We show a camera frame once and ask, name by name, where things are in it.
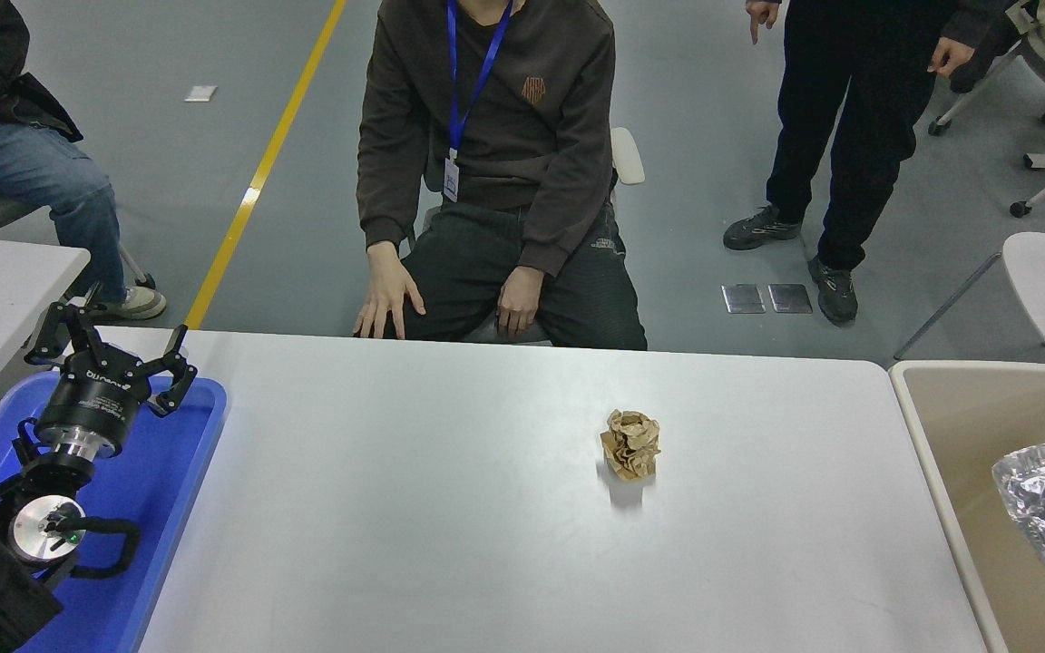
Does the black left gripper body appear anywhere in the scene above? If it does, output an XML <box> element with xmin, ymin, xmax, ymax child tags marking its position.
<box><xmin>35</xmin><ymin>356</ymin><xmax>153</xmax><ymax>452</ymax></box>

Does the tan paper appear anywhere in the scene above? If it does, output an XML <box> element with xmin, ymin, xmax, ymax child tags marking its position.
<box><xmin>600</xmin><ymin>409</ymin><xmax>662</xmax><ymax>482</ymax></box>

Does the lanyard person's right hand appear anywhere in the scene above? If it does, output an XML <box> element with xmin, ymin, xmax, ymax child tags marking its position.
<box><xmin>354</xmin><ymin>242</ymin><xmax>426</xmax><ymax>341</ymax></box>

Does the lanyard person's left hand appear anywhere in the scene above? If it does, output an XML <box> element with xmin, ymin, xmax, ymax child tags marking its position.
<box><xmin>496</xmin><ymin>266</ymin><xmax>546</xmax><ymax>341</ymax></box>

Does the standing person's right hand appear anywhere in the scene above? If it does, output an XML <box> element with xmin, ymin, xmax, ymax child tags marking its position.
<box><xmin>746</xmin><ymin>0</ymin><xmax>782</xmax><ymax>44</ymax></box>

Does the standing person's left hand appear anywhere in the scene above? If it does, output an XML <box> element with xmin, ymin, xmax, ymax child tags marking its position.
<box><xmin>928</xmin><ymin>36</ymin><xmax>975</xmax><ymax>78</ymax></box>

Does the blue plastic tray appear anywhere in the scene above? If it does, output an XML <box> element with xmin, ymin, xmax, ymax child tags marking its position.
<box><xmin>0</xmin><ymin>370</ymin><xmax>229</xmax><ymax>653</ymax></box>

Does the seated person in jeans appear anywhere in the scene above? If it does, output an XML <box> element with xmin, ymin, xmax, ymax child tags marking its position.
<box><xmin>0</xmin><ymin>0</ymin><xmax>168</xmax><ymax>320</ymax></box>

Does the standing person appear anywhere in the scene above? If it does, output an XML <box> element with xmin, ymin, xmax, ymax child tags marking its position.
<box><xmin>722</xmin><ymin>0</ymin><xmax>977</xmax><ymax>326</ymax></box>

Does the large pale bin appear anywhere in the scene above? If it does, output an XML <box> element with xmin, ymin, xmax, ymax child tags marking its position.
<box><xmin>887</xmin><ymin>360</ymin><xmax>1045</xmax><ymax>653</ymax></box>

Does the dark jacket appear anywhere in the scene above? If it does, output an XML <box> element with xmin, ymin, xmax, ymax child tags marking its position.
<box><xmin>947</xmin><ymin>0</ymin><xmax>1024</xmax><ymax>94</ymax></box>

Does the blue lanyard with badge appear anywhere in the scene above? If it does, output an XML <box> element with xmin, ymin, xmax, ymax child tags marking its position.
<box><xmin>442</xmin><ymin>0</ymin><xmax>514</xmax><ymax>202</ymax></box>

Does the seated person with lanyard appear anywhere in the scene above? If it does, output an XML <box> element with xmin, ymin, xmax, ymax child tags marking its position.
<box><xmin>353</xmin><ymin>0</ymin><xmax>649</xmax><ymax>351</ymax></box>

